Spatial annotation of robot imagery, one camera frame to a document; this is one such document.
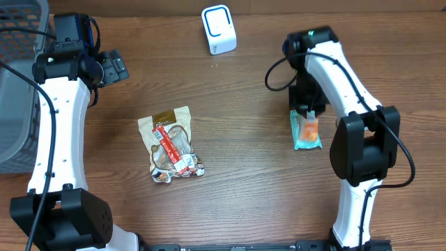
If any orange snack packet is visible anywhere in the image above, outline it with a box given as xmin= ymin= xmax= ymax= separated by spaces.
xmin=299 ymin=111 xmax=318 ymax=142

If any teal white snack packet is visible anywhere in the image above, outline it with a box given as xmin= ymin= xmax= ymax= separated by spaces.
xmin=290 ymin=110 xmax=322 ymax=150

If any white brown snack bag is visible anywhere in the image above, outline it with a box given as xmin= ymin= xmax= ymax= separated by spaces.
xmin=138 ymin=106 xmax=205 ymax=183

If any red white snack packet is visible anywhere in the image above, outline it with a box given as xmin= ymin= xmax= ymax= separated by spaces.
xmin=151 ymin=125 xmax=192 ymax=176

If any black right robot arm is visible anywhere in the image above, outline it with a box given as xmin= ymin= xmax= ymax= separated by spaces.
xmin=282 ymin=26 xmax=400 ymax=250

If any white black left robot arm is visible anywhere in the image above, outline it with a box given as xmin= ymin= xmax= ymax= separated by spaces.
xmin=10 ymin=13 xmax=146 ymax=250

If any white barcode scanner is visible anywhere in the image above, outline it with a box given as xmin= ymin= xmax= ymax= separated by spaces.
xmin=201 ymin=4 xmax=237 ymax=55

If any grey plastic mesh basket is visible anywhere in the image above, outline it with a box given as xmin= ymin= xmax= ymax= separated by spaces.
xmin=1 ymin=0 xmax=54 ymax=174

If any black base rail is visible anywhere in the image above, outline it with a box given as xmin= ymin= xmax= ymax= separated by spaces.
xmin=146 ymin=243 xmax=393 ymax=251

